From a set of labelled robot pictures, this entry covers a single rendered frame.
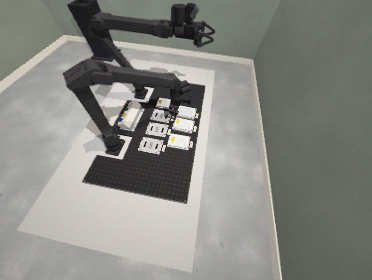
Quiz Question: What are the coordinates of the white operator panel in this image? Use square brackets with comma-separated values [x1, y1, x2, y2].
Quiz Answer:
[117, 100, 145, 132]

